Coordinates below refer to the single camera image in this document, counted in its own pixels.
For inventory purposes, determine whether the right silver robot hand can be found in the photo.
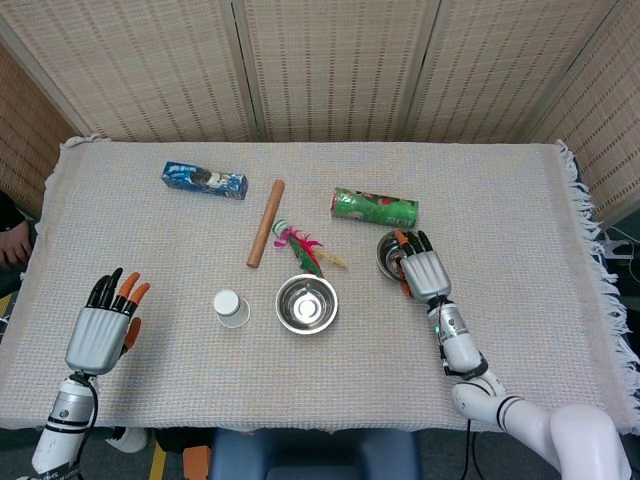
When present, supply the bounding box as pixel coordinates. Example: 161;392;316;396
392;229;453;303

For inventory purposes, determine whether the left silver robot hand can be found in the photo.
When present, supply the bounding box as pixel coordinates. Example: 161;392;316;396
64;267;151;376

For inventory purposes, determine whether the metal bowl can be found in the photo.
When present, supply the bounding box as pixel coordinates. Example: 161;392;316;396
376;231;416;280
274;273;340;335

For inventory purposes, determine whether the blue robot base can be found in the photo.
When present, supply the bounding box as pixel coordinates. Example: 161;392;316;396
207;428;424;480

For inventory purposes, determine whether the green chips can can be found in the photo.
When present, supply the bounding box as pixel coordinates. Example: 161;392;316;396
329;187;420;230

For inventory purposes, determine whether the white shoe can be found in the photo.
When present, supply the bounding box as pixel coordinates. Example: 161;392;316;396
107;426;150;455

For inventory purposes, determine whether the grey waffle-weave tablecloth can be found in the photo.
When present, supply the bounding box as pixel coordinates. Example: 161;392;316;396
0;135;632;435

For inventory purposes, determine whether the person in dark clothes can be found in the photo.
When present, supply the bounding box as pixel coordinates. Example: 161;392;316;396
0;191;39;301

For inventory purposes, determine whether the pink and green feather shuttlecock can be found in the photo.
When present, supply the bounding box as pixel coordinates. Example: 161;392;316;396
272;218;349;276

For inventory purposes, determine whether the white plastic cup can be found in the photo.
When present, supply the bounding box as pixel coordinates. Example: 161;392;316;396
212;289;251;330

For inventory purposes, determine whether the orange floor object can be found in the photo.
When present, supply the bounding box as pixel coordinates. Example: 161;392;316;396
182;446;211;480

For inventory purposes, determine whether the wooden rolling pin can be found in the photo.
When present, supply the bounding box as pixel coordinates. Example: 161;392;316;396
246;179;286;270

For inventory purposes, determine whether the blue cookie box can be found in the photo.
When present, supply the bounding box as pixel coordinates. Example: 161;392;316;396
161;160;249;201

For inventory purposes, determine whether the white floor device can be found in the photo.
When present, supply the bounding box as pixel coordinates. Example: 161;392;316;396
602;238;632;261

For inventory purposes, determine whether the woven folding screen panel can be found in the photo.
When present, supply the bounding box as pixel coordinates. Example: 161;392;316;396
0;42;81;216
0;0;266;144
412;0;631;144
232;0;444;144
529;0;640;226

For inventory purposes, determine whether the black cable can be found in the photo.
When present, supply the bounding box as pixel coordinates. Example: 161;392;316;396
462;418;475;480

